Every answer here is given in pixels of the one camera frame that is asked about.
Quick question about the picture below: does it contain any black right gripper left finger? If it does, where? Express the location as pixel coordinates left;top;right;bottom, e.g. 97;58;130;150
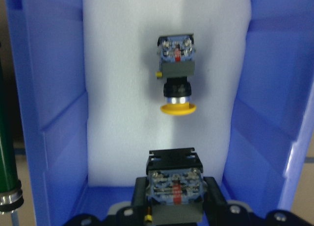
131;177;148;226

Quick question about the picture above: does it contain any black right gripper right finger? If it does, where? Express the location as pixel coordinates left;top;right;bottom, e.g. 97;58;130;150
203;177;228;226

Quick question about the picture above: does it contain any red mushroom push button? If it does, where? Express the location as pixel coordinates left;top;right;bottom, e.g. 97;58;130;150
144;147;205;226

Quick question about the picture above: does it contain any yellow mushroom push button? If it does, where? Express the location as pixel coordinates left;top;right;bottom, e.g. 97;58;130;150
156;33;196;116

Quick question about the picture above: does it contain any blue plastic bin right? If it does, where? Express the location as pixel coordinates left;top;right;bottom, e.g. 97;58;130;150
5;0;314;226

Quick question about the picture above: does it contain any white foam pad right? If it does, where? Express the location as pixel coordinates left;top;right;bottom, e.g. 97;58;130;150
83;0;251;186

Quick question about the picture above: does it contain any green conveyor belt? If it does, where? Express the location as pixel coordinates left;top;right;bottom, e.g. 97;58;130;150
0;42;25;214

